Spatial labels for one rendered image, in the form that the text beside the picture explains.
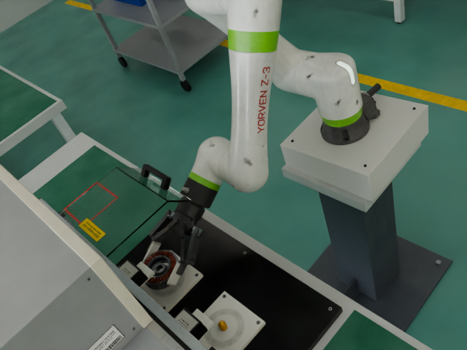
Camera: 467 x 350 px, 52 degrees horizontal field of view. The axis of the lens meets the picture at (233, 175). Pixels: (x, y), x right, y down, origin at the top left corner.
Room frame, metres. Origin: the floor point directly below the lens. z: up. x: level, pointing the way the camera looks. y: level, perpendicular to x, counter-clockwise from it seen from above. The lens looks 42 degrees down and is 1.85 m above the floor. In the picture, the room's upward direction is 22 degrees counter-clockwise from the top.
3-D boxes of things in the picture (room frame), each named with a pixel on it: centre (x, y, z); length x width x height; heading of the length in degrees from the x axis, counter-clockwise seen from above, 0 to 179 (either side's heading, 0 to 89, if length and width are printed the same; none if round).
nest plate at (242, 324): (0.66, 0.17, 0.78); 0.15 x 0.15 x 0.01; 30
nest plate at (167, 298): (0.87, 0.29, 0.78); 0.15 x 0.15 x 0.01; 30
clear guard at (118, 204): (0.92, 0.32, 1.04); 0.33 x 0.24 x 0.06; 120
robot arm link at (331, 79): (1.11, -0.36, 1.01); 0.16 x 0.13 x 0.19; 31
